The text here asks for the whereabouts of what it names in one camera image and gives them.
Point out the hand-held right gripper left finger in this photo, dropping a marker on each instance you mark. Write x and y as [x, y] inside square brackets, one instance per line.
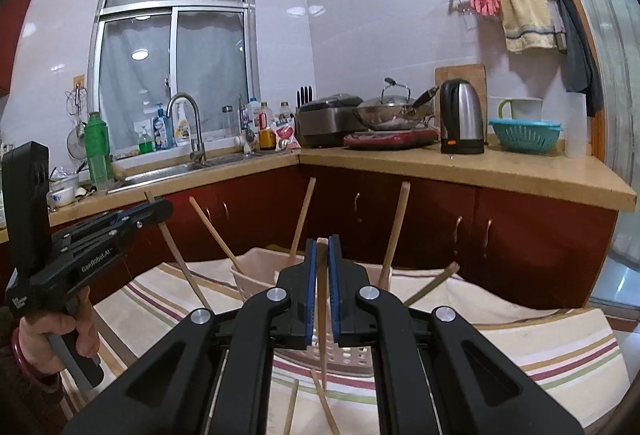
[311, 295]

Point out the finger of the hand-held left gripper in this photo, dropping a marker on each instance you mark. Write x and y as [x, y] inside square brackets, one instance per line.
[145, 210]
[135, 227]

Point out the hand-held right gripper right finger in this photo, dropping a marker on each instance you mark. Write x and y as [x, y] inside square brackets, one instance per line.
[334, 295]

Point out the long wooden chopstick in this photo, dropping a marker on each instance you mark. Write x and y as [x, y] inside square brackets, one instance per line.
[435, 282]
[215, 235]
[175, 255]
[325, 402]
[291, 407]
[397, 230]
[322, 315]
[302, 220]

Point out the pink perforated utensil holder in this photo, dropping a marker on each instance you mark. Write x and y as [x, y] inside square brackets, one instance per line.
[255, 272]

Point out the person's left forearm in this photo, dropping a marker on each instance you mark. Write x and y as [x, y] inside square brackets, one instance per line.
[20, 405]

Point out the person's left hand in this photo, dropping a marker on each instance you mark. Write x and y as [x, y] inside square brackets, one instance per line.
[45, 342]

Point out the blue patterned white bowl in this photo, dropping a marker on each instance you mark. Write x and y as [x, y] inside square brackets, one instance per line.
[62, 197]

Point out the small green soap bottle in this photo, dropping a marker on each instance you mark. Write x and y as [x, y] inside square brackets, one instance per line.
[146, 142]

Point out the stainless steel sink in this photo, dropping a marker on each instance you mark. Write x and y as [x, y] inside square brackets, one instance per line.
[200, 167]

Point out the tall green plastic bottle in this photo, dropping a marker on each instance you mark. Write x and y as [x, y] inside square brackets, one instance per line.
[99, 150]

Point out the blue dish soap bottle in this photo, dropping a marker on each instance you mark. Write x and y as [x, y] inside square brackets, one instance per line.
[161, 130]

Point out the hanging metal strainer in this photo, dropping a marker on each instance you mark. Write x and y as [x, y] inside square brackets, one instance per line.
[77, 140]

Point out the white spray cleaner bottle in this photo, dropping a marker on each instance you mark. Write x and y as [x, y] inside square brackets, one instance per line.
[181, 125]

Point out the steel kitchen faucet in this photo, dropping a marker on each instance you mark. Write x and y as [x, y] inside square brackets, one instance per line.
[192, 125]

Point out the clear glass jar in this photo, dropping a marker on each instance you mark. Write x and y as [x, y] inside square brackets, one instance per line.
[227, 122]

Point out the small filter tap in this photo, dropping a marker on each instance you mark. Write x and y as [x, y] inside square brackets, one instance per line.
[246, 135]

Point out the amber cooking oil bottle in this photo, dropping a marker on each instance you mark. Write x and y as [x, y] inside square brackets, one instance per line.
[266, 132]

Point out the white plastic bottle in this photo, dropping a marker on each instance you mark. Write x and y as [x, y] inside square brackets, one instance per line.
[254, 112]

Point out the red and white snack bag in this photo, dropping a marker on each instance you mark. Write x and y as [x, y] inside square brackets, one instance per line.
[286, 135]

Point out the red induction cooker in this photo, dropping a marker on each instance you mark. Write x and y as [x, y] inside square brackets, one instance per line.
[390, 140]

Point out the grey rice cooker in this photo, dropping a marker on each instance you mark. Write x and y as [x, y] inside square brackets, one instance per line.
[330, 120]

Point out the steel wok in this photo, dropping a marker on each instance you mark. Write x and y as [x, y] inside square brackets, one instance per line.
[390, 116]

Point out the knife block with black knives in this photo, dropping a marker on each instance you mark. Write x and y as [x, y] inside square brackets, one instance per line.
[304, 102]

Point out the striped tablecloth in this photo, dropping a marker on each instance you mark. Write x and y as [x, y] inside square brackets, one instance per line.
[525, 345]

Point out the red wooden base cabinet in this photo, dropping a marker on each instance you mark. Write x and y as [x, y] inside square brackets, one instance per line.
[525, 240]

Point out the glass wok lid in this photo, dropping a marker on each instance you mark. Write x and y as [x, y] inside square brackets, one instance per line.
[395, 92]

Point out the steel electric kettle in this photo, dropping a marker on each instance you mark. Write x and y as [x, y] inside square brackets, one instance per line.
[461, 117]

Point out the teal plastic colander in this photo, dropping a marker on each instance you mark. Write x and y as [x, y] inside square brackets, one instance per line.
[525, 132]

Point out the wooden cutting board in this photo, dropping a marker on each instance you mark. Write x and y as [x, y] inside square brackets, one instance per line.
[472, 72]

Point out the white plastic container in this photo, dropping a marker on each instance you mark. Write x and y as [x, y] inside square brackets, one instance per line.
[576, 125]

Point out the yellow towel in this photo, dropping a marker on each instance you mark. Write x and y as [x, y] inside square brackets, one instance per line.
[525, 12]

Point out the dark grey cloth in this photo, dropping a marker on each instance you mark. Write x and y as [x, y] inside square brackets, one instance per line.
[577, 50]

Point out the aluminium frame window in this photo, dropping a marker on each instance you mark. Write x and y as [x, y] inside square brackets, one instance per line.
[140, 65]

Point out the red wall cabinet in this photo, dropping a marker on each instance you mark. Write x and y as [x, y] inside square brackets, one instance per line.
[15, 25]

